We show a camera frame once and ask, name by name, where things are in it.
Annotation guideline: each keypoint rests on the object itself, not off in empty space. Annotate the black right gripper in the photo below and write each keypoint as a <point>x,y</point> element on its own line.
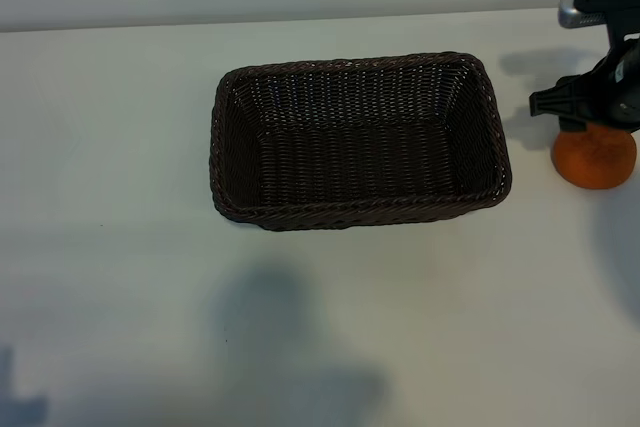
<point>620,92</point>

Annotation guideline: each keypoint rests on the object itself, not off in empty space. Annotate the wrinkled orange fruit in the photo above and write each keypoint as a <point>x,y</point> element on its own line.
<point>595,162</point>

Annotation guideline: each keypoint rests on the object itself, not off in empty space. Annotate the dark brown woven basket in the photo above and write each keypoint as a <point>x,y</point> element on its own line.
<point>350,162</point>

